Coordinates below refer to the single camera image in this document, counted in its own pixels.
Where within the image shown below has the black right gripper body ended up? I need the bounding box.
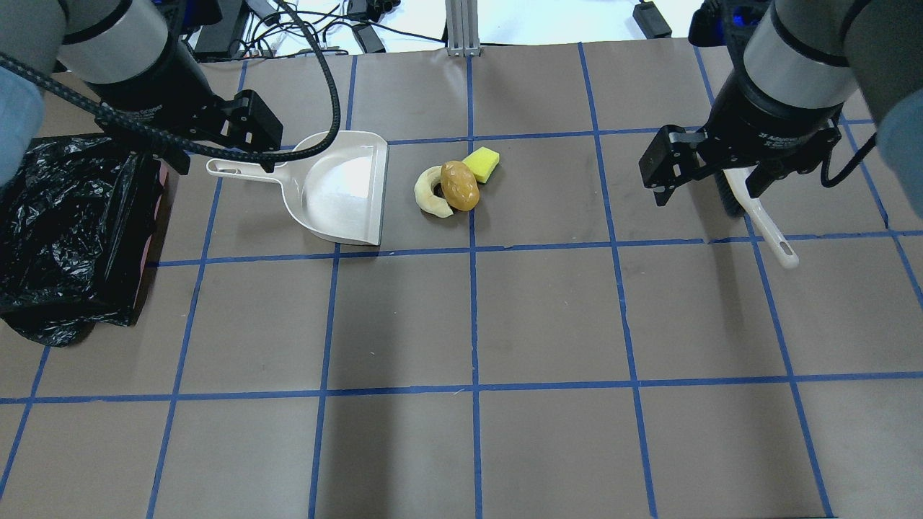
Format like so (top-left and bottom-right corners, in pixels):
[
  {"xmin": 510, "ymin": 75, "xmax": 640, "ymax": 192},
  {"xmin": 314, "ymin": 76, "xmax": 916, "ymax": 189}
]
[{"xmin": 697, "ymin": 68, "xmax": 843, "ymax": 174}]

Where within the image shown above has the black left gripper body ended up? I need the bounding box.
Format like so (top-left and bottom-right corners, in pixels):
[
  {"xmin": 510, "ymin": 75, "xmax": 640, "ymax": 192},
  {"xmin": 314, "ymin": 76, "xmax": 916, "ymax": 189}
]
[{"xmin": 94, "ymin": 43, "xmax": 239, "ymax": 148}]

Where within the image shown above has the beige hand brush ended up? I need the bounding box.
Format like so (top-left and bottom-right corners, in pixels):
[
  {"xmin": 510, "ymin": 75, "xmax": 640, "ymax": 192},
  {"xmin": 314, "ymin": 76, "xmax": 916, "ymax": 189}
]
[{"xmin": 717, "ymin": 168, "xmax": 799, "ymax": 270}]

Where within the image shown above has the beige plastic dustpan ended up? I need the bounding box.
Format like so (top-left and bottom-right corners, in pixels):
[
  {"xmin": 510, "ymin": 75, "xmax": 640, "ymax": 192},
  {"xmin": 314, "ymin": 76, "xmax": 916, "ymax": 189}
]
[{"xmin": 206, "ymin": 130, "xmax": 389, "ymax": 247}]

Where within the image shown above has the yellow sponge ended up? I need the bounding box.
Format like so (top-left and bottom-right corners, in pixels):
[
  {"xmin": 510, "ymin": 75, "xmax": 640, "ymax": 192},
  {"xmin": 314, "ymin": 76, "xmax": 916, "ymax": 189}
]
[{"xmin": 462, "ymin": 146, "xmax": 500, "ymax": 184}]

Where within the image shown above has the brown potato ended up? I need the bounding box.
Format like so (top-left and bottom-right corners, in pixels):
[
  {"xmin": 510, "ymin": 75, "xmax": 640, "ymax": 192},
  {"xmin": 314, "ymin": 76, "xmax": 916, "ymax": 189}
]
[{"xmin": 441, "ymin": 161, "xmax": 480, "ymax": 211}]

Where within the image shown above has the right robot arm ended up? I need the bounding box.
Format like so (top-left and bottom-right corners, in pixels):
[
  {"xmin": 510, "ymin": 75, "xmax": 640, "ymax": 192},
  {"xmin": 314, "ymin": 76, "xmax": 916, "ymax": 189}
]
[{"xmin": 639, "ymin": 1, "xmax": 922, "ymax": 214}]

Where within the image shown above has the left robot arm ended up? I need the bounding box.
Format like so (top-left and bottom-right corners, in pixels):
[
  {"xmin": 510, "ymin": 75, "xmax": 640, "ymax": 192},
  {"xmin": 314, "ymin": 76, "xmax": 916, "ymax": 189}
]
[{"xmin": 1, "ymin": 1, "xmax": 283, "ymax": 185}]

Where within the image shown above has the bin with black bag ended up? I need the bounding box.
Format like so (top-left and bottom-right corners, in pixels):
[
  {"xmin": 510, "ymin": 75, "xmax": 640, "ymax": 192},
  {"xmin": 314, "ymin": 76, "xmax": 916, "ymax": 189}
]
[{"xmin": 1, "ymin": 133, "xmax": 167, "ymax": 347}]

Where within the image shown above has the black power adapter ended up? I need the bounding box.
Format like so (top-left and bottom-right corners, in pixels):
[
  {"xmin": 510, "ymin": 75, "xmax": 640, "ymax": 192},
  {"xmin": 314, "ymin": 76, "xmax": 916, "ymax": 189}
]
[{"xmin": 632, "ymin": 1, "xmax": 672, "ymax": 40}]

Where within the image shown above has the black braided cable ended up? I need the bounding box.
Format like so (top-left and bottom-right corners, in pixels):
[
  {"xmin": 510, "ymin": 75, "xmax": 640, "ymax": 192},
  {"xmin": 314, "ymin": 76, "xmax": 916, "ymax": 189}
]
[{"xmin": 0, "ymin": 0, "xmax": 342, "ymax": 163}]

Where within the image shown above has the aluminium frame post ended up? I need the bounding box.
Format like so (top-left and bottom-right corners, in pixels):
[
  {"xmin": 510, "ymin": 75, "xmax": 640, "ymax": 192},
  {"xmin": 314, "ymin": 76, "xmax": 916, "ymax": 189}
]
[{"xmin": 445, "ymin": 0, "xmax": 482, "ymax": 57}]

